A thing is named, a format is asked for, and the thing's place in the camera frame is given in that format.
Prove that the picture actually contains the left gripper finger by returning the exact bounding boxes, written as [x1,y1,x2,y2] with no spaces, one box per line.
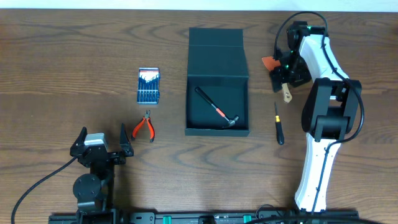
[119,123,131,152]
[73,127,87,150]

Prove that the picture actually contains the orange blade wooden scraper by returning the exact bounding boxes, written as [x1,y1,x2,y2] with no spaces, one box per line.
[261,56,294,104]

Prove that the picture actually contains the black yellow screwdriver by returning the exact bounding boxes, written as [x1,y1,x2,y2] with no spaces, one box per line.
[274,103,285,145]

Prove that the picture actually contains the black handled claw hammer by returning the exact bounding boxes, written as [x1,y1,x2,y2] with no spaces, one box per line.
[195,86,239,129]

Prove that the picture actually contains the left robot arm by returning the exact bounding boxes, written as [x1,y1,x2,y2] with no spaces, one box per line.
[70,124,134,224]

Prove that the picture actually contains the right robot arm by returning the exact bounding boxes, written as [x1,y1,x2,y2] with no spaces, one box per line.
[262,21,362,213]

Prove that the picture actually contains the dark green open box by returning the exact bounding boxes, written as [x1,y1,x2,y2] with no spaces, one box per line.
[185,27,250,137]

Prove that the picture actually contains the blue screwdriver set case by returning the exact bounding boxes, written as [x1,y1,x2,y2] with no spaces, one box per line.
[137,67,160,105]

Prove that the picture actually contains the orange handled pliers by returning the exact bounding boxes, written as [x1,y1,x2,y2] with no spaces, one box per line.
[131,110,155,142]

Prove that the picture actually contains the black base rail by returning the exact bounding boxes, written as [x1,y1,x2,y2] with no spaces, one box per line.
[48,210,360,224]

